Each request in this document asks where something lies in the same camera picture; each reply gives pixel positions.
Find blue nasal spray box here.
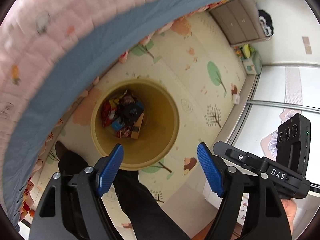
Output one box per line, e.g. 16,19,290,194
111,118,126,132

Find black foam block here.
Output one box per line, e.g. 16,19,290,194
116,101,144,127

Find red candy wrapper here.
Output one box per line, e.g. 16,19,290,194
100,100,117,128

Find yellow round trash bin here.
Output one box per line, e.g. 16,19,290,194
90,79,179,170

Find person's right hand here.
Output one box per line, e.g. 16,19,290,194
281,199,297,233

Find person's black trouser legs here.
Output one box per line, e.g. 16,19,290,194
55,141,189,240

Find blue bed sheet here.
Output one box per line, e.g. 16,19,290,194
2,0,252,230

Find cartoon tree play mat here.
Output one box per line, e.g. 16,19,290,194
31,12,247,237

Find toy basket by cabinet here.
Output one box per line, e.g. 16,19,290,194
233,44,262,75

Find grey drawer cabinet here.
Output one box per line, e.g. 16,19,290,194
209,0,271,47

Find black white cloth on cabinet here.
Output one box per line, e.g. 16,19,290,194
258,10,274,37

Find pink bear-print quilt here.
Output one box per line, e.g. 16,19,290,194
1,0,154,155

